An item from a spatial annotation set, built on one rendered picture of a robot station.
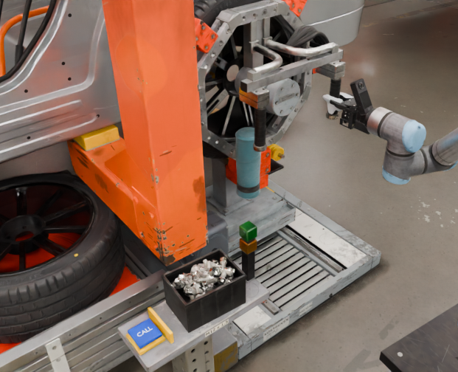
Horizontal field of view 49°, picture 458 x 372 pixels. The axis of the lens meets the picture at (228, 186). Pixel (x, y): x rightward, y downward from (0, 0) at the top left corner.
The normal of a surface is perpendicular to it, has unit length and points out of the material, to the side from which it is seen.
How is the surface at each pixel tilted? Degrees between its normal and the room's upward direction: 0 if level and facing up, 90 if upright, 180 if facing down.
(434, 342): 0
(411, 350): 0
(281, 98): 90
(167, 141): 90
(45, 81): 90
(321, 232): 0
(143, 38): 90
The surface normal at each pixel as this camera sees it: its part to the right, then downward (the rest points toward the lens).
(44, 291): 0.49, 0.49
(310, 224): -0.03, -0.82
